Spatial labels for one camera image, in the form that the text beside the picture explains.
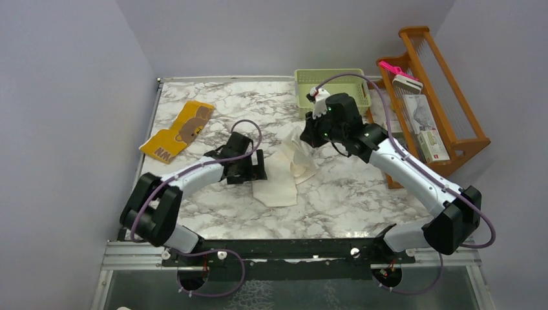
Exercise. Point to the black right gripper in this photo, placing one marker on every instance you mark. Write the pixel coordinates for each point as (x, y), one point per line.
(309, 130)

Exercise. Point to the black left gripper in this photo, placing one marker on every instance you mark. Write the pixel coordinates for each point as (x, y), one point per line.
(254, 172)

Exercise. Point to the white towel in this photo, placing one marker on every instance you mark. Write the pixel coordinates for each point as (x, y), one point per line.
(290, 165)

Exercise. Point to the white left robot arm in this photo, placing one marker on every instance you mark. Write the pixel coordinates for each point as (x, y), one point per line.
(152, 209)

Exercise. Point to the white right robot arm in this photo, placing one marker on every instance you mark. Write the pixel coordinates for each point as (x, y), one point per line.
(454, 209)

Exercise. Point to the green plastic basket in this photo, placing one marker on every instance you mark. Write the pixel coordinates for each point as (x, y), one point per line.
(356, 87)

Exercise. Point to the white grey box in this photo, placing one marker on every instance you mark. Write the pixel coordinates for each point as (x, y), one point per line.
(407, 83)

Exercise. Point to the pink clip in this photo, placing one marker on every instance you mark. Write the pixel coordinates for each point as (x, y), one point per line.
(395, 70)

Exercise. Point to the clear plastic package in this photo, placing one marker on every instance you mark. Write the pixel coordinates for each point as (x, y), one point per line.
(419, 113)

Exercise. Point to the wooden rack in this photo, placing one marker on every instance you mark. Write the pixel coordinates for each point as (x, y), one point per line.
(458, 127)

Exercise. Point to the white green box upper shelf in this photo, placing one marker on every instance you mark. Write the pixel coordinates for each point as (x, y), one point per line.
(432, 146)

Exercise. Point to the yellow bear towel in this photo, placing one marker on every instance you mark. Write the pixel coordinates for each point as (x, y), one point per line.
(166, 144)

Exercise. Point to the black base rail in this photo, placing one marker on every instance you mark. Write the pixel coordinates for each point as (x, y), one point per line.
(224, 259)

